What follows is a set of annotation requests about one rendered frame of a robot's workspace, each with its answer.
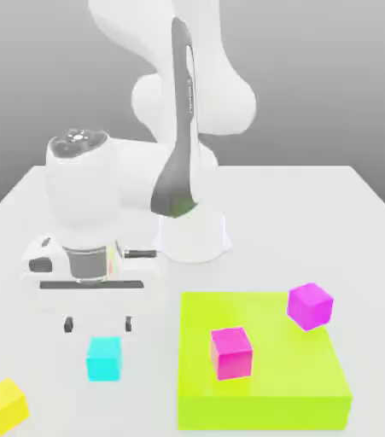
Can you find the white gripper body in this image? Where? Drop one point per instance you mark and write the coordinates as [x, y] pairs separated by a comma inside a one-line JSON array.
[[91, 298]]

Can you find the small cyan cube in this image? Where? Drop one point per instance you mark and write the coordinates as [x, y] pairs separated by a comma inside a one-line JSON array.
[[104, 360]]

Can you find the small pink cube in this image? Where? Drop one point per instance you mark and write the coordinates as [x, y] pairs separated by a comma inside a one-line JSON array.
[[233, 356]]

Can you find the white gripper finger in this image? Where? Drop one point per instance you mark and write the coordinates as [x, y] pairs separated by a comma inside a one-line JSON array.
[[128, 323], [68, 324]]

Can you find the small purple cube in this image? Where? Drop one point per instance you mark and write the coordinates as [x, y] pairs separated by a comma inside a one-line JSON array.
[[310, 307]]

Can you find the large lime green box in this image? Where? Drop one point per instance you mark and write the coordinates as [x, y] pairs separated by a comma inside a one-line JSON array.
[[281, 392]]

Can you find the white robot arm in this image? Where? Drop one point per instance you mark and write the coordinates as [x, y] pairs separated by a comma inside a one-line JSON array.
[[76, 191]]

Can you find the small yellow cube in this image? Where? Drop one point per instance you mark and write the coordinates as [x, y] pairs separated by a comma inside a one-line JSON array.
[[4, 406]]

